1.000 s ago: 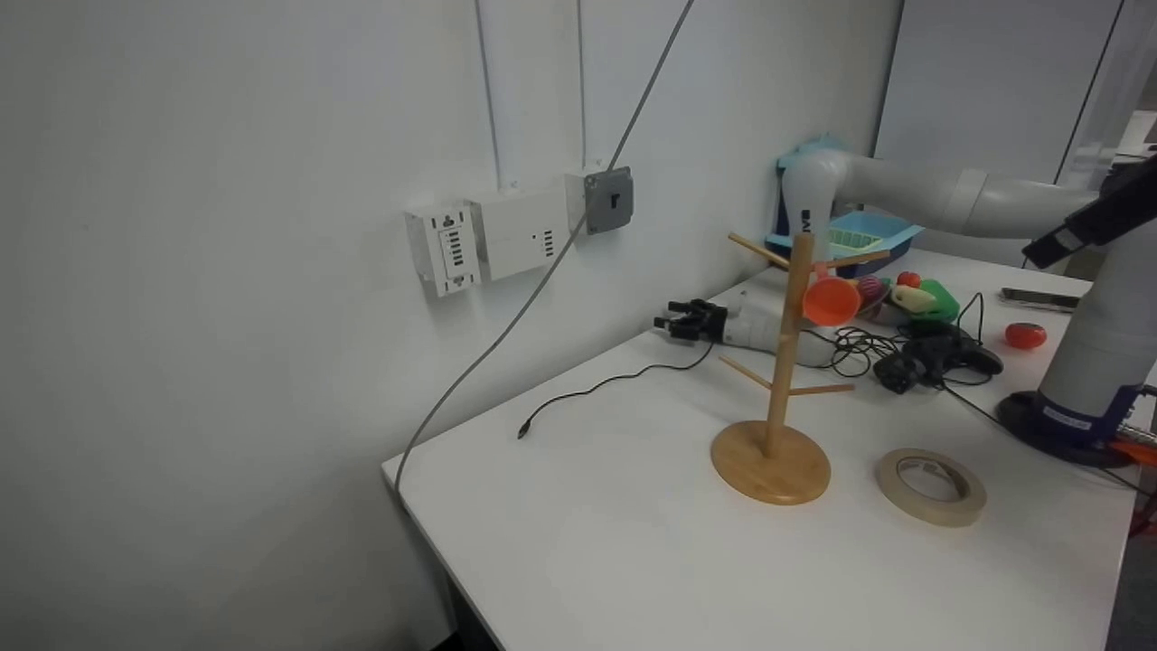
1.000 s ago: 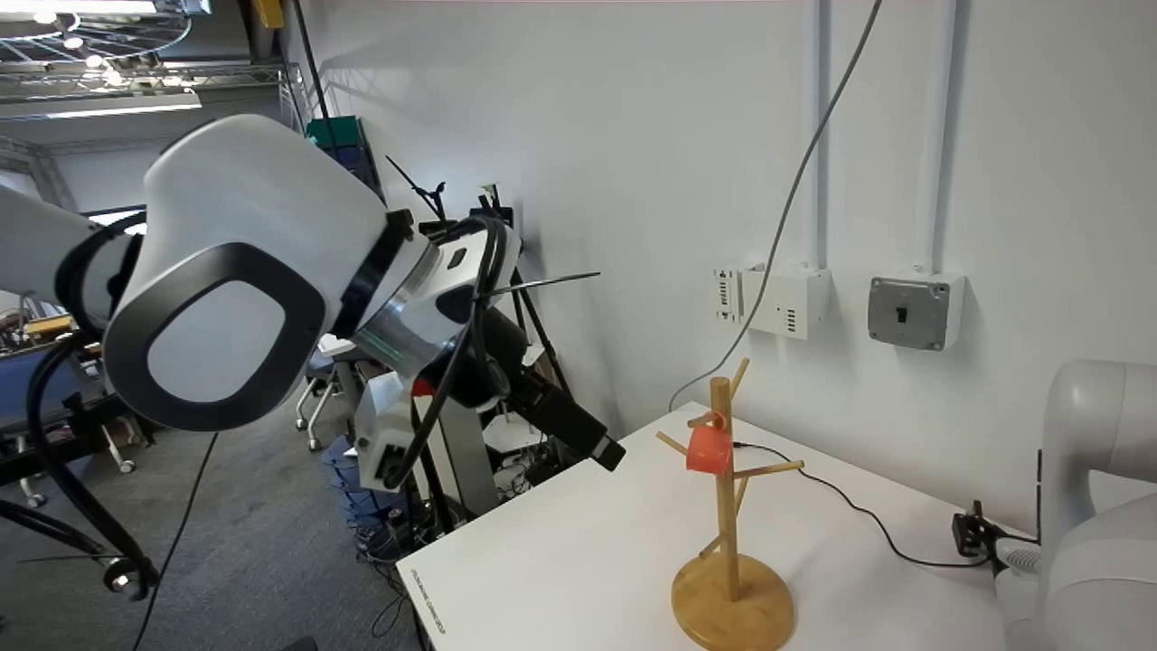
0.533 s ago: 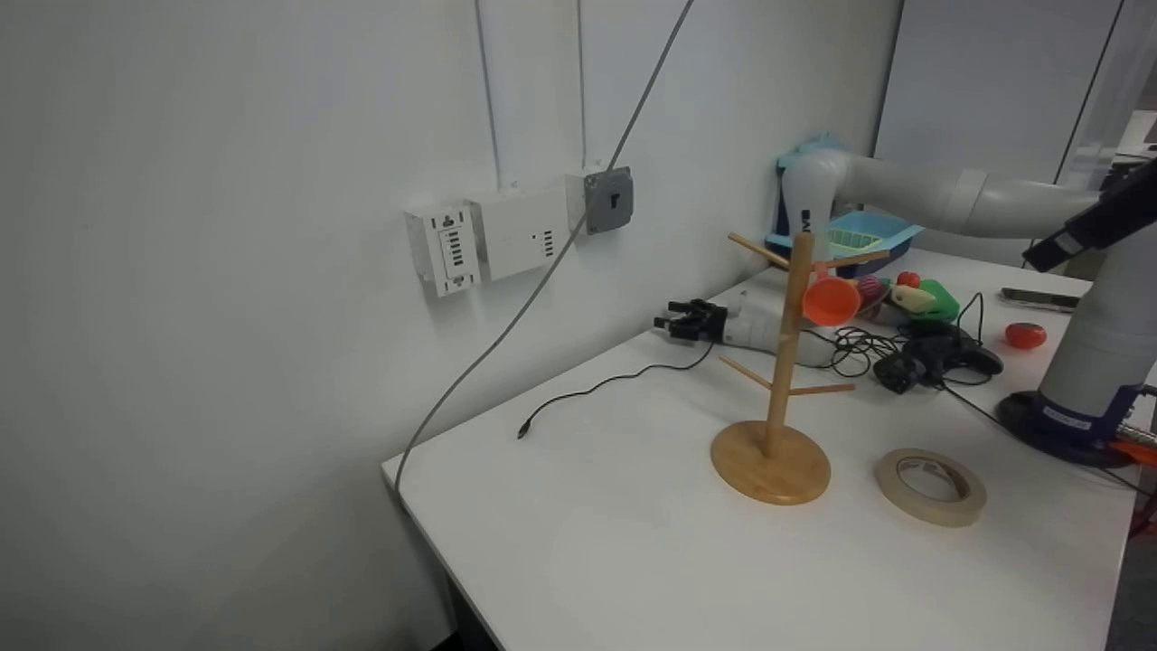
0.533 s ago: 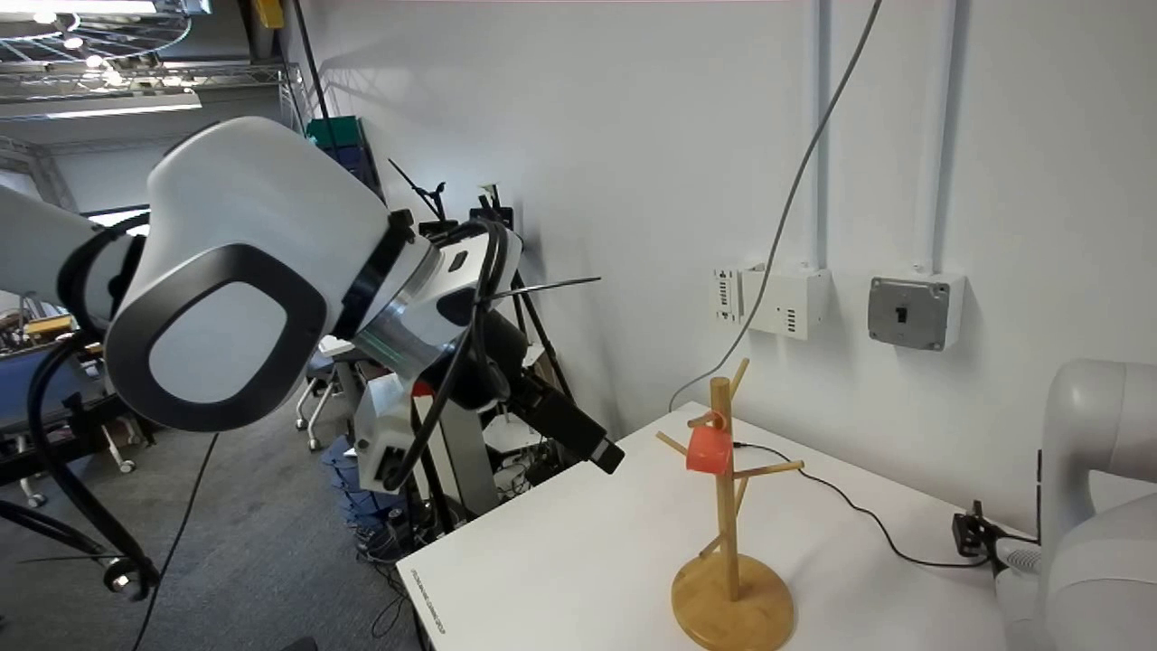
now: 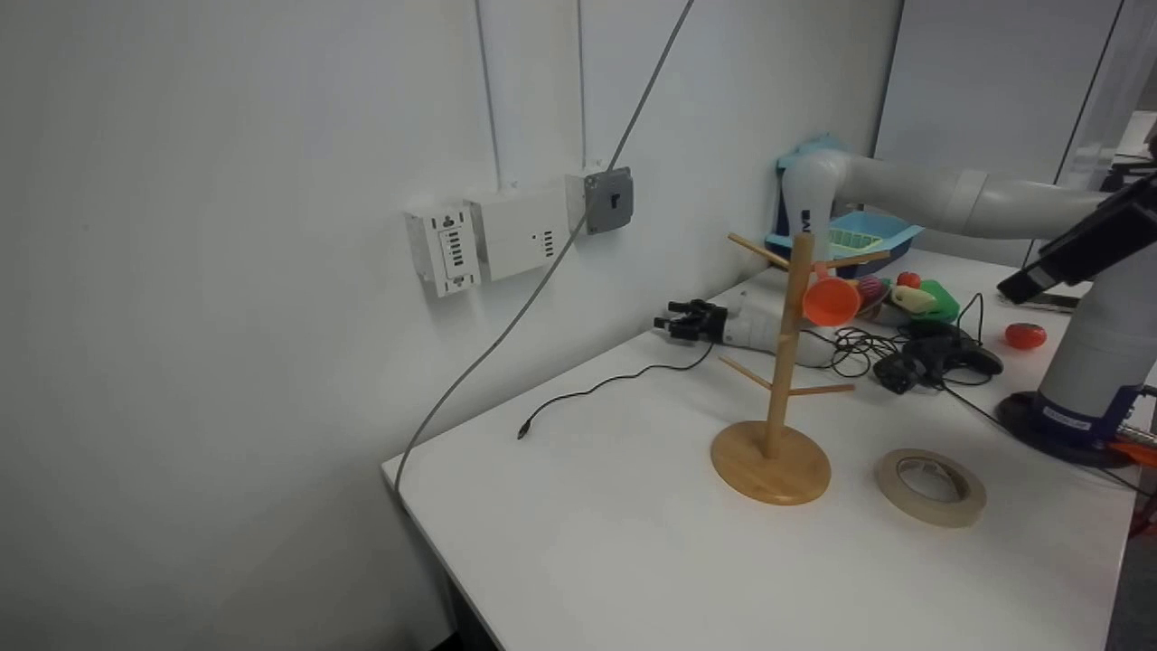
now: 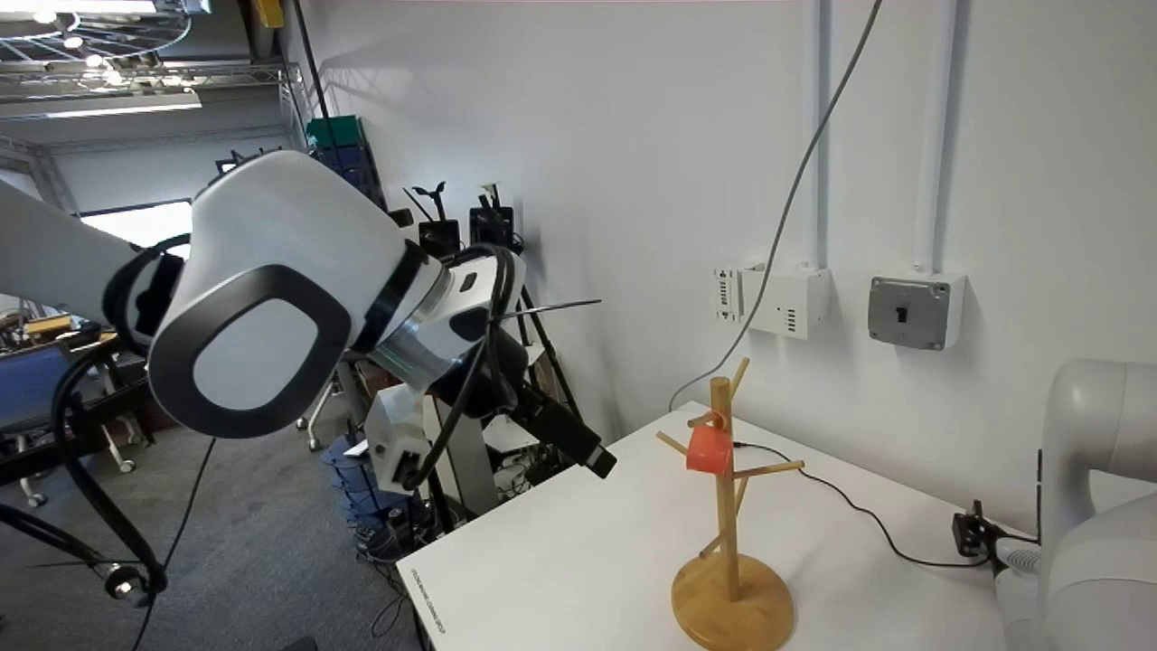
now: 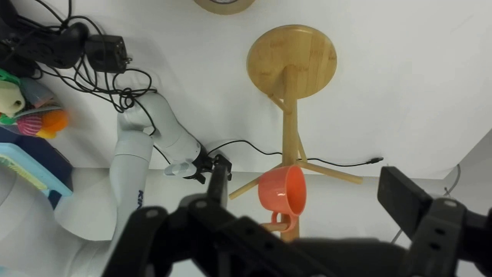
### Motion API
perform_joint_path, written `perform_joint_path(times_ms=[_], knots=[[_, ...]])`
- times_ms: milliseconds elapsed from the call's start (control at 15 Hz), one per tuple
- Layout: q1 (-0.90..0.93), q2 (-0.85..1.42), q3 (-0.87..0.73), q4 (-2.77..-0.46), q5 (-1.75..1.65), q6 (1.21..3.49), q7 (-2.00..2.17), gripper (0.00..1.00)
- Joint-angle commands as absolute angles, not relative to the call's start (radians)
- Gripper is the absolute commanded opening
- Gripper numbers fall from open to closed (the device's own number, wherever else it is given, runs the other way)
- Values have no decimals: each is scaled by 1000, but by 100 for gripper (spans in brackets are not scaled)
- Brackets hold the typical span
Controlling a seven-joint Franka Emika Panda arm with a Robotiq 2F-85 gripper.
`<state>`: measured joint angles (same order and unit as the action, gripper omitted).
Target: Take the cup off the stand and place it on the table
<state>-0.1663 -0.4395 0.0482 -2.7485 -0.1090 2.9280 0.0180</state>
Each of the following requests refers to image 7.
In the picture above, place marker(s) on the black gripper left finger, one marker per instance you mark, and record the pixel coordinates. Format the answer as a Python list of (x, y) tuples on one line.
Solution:
[(221, 178)]

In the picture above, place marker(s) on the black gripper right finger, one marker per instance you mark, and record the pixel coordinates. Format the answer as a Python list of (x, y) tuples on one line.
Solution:
[(402, 197)]

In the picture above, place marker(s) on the orange cup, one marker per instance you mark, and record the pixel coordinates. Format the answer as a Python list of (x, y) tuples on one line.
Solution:
[(287, 192)]

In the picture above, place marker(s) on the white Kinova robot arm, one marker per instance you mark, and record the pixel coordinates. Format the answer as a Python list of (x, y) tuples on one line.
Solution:
[(133, 163)]

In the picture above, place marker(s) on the wooden cup stand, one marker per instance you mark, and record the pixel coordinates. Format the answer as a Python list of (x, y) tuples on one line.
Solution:
[(293, 61)]

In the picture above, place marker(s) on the black power adapter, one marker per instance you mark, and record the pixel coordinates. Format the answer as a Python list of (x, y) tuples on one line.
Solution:
[(107, 52)]

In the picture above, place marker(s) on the beige tape roll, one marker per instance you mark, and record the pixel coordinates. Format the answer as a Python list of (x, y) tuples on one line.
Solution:
[(225, 6)]

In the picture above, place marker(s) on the orange toy ball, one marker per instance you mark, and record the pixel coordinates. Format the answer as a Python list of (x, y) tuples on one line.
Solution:
[(55, 123)]

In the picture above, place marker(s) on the blue toy shelf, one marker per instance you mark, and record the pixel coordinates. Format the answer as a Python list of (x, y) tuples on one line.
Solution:
[(36, 158)]

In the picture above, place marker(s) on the pink striped toy ball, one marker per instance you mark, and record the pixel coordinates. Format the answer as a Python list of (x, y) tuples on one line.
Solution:
[(30, 124)]

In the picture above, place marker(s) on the black bulky device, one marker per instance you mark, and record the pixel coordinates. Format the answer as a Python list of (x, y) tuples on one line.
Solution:
[(47, 43)]

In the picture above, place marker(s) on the beige toy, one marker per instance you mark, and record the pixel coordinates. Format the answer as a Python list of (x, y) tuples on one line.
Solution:
[(10, 100)]

